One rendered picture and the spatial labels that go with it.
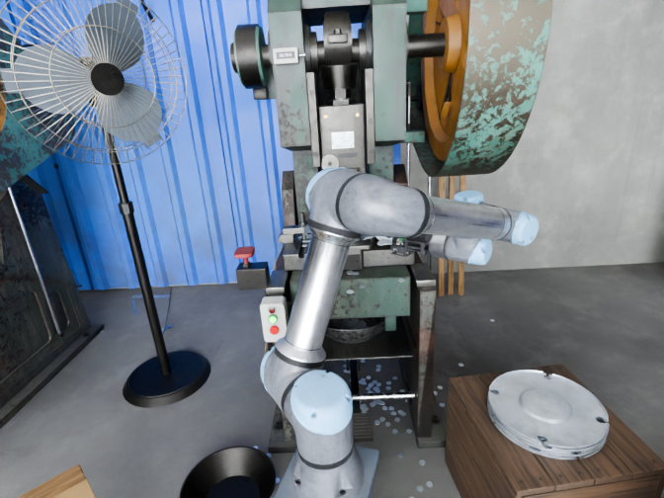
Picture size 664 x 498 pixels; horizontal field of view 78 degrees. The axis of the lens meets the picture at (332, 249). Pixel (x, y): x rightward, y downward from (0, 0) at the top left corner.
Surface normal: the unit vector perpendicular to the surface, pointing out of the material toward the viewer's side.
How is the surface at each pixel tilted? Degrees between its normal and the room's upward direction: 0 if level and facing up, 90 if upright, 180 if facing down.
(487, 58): 100
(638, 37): 90
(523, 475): 0
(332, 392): 7
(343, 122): 90
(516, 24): 91
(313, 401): 7
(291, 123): 90
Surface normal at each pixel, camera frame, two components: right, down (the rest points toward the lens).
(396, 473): -0.06, -0.93
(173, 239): -0.01, 0.36
